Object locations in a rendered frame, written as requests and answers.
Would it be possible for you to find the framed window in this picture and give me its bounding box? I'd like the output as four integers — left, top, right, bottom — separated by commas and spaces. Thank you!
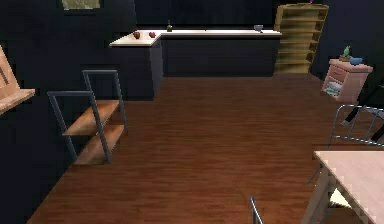
60, 0, 104, 12

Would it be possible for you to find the yellow wooden tall shelf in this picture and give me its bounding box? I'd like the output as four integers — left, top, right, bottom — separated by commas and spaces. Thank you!
273, 3, 330, 75

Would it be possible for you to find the small green house plant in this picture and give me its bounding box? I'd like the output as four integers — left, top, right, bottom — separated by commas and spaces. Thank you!
339, 45, 353, 62

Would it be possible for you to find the pink wooden side cabinet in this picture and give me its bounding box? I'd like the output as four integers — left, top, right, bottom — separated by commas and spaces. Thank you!
321, 58, 374, 103

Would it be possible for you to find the grey frame wooden shelf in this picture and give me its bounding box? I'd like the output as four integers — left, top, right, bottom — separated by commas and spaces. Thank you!
47, 69, 128, 166

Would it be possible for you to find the dark kitchen counter white top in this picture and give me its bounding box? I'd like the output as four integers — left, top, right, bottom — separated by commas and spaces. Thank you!
109, 29, 283, 102

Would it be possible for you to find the pale wooden table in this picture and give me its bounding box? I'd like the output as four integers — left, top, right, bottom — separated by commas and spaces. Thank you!
300, 150, 384, 224

